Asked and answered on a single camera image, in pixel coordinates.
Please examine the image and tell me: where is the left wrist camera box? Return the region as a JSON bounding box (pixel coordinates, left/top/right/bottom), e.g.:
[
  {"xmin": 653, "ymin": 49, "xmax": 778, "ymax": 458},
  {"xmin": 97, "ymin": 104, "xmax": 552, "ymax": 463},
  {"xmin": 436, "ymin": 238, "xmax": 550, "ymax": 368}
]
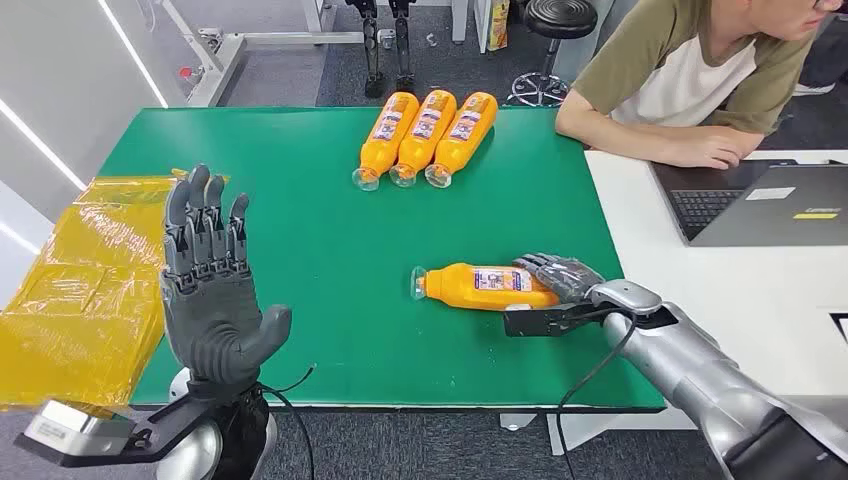
[{"xmin": 14, "ymin": 397, "xmax": 157, "ymax": 468}]

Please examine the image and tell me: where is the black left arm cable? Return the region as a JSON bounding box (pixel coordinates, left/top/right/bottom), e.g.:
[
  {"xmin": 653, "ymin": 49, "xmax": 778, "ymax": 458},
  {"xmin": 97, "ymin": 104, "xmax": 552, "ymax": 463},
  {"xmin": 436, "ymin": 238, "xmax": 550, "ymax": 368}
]
[{"xmin": 258, "ymin": 364, "xmax": 318, "ymax": 480}]

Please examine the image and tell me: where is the black round stool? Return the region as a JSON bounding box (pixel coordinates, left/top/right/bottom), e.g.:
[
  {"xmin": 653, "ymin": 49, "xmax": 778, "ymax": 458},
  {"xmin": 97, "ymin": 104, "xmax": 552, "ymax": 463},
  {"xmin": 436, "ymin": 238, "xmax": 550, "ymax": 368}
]
[{"xmin": 506, "ymin": 0, "xmax": 600, "ymax": 109}]

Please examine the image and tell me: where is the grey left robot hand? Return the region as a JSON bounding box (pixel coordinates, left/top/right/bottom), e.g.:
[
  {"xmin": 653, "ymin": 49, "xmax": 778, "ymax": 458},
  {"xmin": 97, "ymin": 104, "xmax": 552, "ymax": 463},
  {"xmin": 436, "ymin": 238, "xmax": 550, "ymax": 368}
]
[{"xmin": 160, "ymin": 164, "xmax": 293, "ymax": 393}]

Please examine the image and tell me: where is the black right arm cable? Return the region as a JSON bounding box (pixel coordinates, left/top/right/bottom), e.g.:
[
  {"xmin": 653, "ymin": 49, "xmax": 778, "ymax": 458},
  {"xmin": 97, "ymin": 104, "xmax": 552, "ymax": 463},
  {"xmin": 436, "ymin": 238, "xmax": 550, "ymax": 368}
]
[{"xmin": 555, "ymin": 311, "xmax": 639, "ymax": 480}]

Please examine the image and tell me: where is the white metal table frame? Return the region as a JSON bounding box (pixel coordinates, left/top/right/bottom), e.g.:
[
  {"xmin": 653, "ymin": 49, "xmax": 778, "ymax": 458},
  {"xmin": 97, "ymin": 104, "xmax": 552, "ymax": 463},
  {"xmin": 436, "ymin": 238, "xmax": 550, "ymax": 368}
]
[{"xmin": 155, "ymin": 0, "xmax": 399, "ymax": 107}]

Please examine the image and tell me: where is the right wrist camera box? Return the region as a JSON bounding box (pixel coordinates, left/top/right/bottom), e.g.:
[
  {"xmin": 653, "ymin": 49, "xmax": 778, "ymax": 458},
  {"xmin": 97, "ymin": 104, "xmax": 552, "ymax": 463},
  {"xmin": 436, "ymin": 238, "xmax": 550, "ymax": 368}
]
[{"xmin": 503, "ymin": 301, "xmax": 680, "ymax": 339}]

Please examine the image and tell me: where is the black robot leg stand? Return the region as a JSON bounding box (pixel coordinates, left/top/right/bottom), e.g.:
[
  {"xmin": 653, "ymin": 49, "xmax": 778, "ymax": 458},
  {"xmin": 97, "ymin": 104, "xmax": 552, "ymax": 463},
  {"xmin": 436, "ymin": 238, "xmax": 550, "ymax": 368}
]
[
  {"xmin": 345, "ymin": 0, "xmax": 389, "ymax": 99},
  {"xmin": 389, "ymin": 0, "xmax": 417, "ymax": 93}
]

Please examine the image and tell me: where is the green table mat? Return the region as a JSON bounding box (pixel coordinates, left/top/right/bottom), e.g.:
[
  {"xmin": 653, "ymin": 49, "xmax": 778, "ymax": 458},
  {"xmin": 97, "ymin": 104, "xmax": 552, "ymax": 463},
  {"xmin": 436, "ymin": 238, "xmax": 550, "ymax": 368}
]
[{"xmin": 99, "ymin": 105, "xmax": 667, "ymax": 412}]

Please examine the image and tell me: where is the orange juice bottle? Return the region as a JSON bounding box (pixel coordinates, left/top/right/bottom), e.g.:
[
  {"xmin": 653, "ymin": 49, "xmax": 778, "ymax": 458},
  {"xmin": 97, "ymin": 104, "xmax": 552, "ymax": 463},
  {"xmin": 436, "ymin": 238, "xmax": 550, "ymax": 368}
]
[
  {"xmin": 425, "ymin": 91, "xmax": 499, "ymax": 190},
  {"xmin": 410, "ymin": 262, "xmax": 561, "ymax": 313},
  {"xmin": 389, "ymin": 89, "xmax": 458, "ymax": 189},
  {"xmin": 352, "ymin": 91, "xmax": 421, "ymax": 193}
]

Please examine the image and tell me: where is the grey laptop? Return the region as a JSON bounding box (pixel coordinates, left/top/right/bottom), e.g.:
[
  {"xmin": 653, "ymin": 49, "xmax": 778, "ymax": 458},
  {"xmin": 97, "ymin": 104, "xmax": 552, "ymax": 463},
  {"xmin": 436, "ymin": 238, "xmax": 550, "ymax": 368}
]
[{"xmin": 649, "ymin": 158, "xmax": 848, "ymax": 248}]

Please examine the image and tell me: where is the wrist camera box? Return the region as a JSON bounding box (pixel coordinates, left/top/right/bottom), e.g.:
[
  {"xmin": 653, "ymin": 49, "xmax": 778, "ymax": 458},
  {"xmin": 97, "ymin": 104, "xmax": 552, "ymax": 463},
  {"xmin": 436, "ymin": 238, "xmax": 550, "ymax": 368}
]
[
  {"xmin": 14, "ymin": 397, "xmax": 157, "ymax": 468},
  {"xmin": 503, "ymin": 301, "xmax": 680, "ymax": 339}
]

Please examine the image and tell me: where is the yellow taped cardboard box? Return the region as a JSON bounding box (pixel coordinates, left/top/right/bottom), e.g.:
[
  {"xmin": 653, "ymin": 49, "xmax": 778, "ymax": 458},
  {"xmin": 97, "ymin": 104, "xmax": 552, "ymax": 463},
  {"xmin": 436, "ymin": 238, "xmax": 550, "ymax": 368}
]
[{"xmin": 0, "ymin": 168, "xmax": 230, "ymax": 412}]

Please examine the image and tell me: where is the white desk foot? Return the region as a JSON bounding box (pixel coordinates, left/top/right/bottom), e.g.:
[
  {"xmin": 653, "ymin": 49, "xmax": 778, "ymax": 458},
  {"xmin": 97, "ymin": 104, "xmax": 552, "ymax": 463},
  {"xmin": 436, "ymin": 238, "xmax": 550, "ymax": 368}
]
[{"xmin": 500, "ymin": 407, "xmax": 697, "ymax": 458}]

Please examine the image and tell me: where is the person's right hand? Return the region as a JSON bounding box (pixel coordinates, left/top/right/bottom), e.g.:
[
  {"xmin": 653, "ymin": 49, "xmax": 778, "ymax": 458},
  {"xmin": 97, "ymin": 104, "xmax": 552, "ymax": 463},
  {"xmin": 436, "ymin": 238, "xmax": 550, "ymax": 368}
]
[{"xmin": 669, "ymin": 125, "xmax": 747, "ymax": 170}]

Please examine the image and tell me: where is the person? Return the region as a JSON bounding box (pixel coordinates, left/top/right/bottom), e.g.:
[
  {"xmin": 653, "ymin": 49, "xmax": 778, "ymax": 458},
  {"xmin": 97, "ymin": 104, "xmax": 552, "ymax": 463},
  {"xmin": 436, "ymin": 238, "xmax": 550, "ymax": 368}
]
[{"xmin": 555, "ymin": 0, "xmax": 839, "ymax": 170}]

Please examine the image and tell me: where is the yellow printed carton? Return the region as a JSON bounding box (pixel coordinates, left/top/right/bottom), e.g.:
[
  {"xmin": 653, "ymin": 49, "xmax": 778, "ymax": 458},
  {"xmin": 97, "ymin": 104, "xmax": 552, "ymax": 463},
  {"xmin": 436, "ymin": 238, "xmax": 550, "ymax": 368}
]
[{"xmin": 486, "ymin": 0, "xmax": 511, "ymax": 52}]

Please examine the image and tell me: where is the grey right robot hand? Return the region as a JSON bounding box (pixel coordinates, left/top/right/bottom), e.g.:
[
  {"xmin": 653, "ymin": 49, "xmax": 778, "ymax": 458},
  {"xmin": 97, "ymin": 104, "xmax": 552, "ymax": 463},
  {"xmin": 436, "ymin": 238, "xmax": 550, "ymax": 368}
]
[{"xmin": 513, "ymin": 252, "xmax": 606, "ymax": 306}]

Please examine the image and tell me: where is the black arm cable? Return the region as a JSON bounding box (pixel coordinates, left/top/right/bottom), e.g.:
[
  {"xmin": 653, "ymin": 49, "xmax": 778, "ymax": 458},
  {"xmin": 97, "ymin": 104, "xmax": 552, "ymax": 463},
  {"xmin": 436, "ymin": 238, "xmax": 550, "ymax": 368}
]
[
  {"xmin": 258, "ymin": 364, "xmax": 318, "ymax": 480},
  {"xmin": 555, "ymin": 311, "xmax": 639, "ymax": 480}
]

